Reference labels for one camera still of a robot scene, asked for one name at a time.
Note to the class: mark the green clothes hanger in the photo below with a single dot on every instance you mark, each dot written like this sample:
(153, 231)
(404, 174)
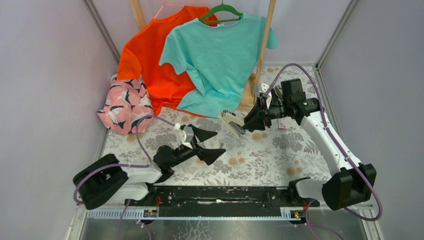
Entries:
(228, 11)

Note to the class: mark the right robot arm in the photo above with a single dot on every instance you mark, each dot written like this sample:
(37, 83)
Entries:
(350, 180)

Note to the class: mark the beige and black stapler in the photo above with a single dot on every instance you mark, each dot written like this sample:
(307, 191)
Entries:
(278, 92)

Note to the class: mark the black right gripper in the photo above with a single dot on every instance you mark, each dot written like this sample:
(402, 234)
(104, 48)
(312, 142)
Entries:
(257, 122)

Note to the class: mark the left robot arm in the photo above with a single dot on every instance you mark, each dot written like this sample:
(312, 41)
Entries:
(110, 181)

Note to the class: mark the wooden rack post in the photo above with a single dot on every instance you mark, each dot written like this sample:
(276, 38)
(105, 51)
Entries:
(257, 75)
(138, 14)

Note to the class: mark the teal t-shirt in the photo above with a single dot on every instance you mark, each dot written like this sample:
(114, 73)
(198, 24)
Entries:
(218, 60)

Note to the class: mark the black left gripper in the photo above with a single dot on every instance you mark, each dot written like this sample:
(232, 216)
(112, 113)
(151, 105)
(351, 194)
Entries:
(208, 155)

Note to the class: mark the wooden rack base tray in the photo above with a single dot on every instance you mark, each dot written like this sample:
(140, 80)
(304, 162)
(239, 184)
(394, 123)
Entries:
(248, 97)

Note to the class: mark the wooden rack right post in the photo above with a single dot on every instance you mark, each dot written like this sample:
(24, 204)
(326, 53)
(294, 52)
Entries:
(257, 75)

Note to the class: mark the pink clothes hanger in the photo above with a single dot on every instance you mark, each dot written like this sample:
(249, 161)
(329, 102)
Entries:
(167, 8)

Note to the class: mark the red staple box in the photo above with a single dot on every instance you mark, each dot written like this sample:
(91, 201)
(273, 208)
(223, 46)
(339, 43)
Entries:
(282, 124)

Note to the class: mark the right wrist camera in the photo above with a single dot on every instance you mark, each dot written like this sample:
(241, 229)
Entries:
(263, 92)

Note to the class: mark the wooden rack left post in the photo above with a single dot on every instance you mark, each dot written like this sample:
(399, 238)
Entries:
(138, 14)

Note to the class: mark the orange t-shirt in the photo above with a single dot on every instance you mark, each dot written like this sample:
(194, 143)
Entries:
(141, 55)

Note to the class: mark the pink bird-pattern cloth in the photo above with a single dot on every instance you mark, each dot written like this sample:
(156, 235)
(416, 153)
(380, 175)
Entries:
(127, 101)

